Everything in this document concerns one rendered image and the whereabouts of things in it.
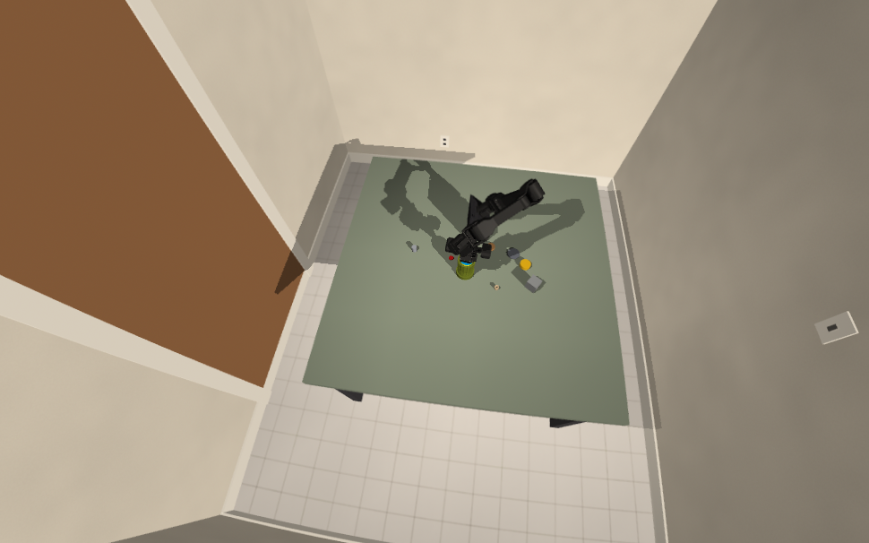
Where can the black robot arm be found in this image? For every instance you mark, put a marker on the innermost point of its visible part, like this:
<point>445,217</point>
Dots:
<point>480,230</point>

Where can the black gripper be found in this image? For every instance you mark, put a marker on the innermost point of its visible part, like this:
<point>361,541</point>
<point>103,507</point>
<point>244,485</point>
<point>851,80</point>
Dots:
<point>485,250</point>

